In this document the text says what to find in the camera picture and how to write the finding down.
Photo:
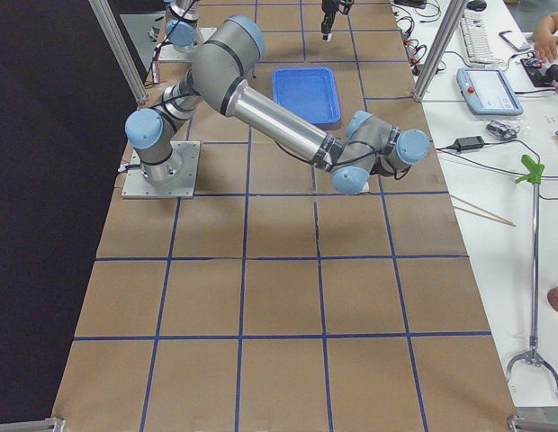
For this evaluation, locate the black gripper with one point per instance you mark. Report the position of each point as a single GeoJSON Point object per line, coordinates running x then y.
{"type": "Point", "coordinates": [326, 18]}

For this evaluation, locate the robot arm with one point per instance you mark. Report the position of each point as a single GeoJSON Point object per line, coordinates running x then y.
{"type": "Point", "coordinates": [217, 77]}
{"type": "Point", "coordinates": [182, 31]}

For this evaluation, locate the blue plastic tray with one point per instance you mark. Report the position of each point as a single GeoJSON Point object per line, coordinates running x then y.
{"type": "Point", "coordinates": [310, 93]}

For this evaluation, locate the person hand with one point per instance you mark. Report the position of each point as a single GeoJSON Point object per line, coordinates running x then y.
{"type": "Point", "coordinates": [546, 42]}

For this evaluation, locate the white keyboard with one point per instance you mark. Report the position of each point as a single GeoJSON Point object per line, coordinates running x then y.
{"type": "Point", "coordinates": [474, 37]}

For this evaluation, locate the teach pendant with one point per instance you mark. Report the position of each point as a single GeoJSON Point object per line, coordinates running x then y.
{"type": "Point", "coordinates": [488, 92]}

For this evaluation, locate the black power adapter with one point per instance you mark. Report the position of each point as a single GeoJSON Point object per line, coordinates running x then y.
{"type": "Point", "coordinates": [468, 143]}

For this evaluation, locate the wooden chopstick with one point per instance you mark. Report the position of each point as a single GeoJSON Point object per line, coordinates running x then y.
{"type": "Point", "coordinates": [464, 206]}

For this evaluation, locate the aluminium frame post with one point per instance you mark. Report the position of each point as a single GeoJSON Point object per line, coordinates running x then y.
{"type": "Point", "coordinates": [446, 29]}

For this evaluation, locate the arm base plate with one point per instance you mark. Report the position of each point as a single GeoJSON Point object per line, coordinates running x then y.
{"type": "Point", "coordinates": [175, 178]}
{"type": "Point", "coordinates": [172, 54]}

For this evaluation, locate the green handled reacher grabber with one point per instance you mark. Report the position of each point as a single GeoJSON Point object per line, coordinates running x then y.
{"type": "Point", "coordinates": [531, 356]}

